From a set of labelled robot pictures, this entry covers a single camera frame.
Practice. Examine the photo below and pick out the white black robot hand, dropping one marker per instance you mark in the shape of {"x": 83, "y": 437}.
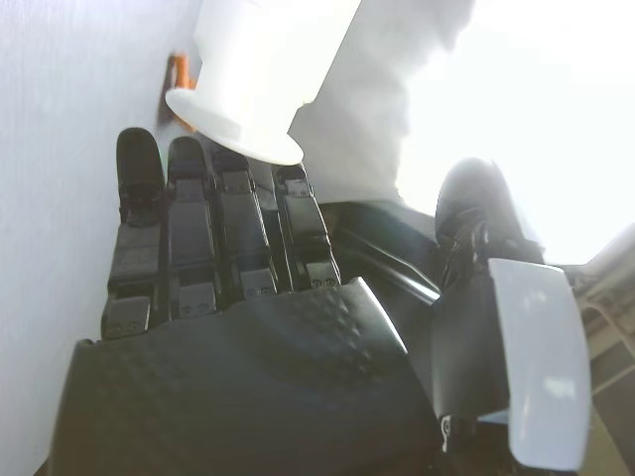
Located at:
{"x": 248, "y": 387}

